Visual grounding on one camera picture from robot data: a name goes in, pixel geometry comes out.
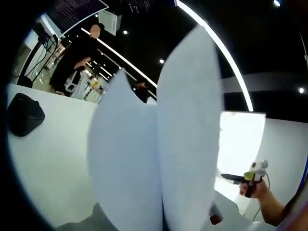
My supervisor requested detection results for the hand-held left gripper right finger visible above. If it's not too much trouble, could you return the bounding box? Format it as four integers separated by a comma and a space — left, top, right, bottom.
203, 192, 255, 231

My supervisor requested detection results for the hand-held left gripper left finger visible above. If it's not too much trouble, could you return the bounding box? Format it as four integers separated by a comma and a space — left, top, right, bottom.
55, 203, 108, 231

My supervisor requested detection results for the person's right hand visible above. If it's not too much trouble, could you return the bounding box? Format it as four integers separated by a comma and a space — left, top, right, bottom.
239, 181, 267, 200

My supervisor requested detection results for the operator in black shirt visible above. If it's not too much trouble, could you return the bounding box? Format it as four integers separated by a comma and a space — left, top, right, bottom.
276, 190, 308, 229

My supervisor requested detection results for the white table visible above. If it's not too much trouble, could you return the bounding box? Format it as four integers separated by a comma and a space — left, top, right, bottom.
6, 83, 262, 229

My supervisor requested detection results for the black computer mouse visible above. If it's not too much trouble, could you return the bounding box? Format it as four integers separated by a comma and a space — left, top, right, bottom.
8, 92, 46, 137

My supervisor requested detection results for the long ceiling light strip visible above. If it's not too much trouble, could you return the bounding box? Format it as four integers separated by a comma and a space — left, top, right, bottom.
174, 0, 255, 113
80, 27, 158, 89

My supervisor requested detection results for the white ceiling air conditioner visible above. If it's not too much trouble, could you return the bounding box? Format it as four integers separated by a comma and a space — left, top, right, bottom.
98, 11, 123, 36

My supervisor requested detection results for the hanging dark display screen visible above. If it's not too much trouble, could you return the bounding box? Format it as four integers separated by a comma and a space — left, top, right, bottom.
49, 0, 109, 37

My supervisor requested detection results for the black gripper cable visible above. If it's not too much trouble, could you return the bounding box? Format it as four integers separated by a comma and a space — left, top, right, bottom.
252, 168, 272, 221

